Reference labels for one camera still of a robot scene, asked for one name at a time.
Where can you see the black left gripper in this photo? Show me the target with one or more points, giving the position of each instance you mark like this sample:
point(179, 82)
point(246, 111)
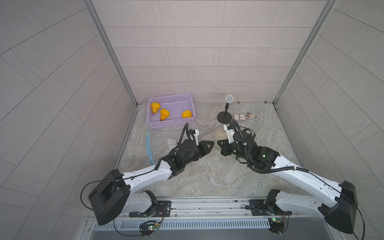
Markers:
point(203, 149)

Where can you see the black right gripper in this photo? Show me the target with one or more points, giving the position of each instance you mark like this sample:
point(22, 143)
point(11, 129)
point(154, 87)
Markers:
point(224, 147)

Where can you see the yellow pear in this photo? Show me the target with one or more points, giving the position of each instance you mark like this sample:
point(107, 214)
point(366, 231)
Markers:
point(164, 114)
point(155, 107)
point(187, 114)

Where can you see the blue zip-top bag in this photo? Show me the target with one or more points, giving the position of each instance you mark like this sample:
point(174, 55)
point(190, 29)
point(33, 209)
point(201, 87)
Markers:
point(160, 143)

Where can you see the pale round fruit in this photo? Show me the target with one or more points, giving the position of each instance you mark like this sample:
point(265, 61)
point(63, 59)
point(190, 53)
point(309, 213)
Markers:
point(221, 135)

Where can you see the green zip-top bag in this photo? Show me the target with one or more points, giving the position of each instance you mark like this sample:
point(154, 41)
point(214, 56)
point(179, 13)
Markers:
point(210, 136)

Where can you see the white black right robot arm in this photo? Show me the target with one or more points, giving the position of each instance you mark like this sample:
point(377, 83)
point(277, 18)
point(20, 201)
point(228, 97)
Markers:
point(335, 202)

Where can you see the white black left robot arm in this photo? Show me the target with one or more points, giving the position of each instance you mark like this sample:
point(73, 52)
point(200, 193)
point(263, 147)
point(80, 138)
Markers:
point(120, 192)

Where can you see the black microphone stand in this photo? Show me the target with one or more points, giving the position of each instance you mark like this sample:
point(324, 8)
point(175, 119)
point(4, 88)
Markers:
point(224, 117)

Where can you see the white gold card box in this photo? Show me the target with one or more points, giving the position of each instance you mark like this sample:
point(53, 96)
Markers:
point(239, 117)

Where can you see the purple plastic basket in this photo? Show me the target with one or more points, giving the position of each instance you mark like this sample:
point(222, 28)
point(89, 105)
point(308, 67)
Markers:
point(176, 105)

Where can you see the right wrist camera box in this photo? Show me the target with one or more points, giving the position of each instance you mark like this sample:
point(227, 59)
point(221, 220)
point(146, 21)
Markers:
point(230, 131)

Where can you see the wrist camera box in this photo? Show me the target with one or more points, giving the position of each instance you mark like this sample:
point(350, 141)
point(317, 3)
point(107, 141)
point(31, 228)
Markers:
point(193, 135)
point(230, 131)

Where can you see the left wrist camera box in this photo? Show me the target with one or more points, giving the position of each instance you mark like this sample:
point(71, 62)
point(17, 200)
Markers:
point(193, 135)

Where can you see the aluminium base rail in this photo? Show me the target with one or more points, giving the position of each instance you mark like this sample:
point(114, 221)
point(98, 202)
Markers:
point(209, 214)

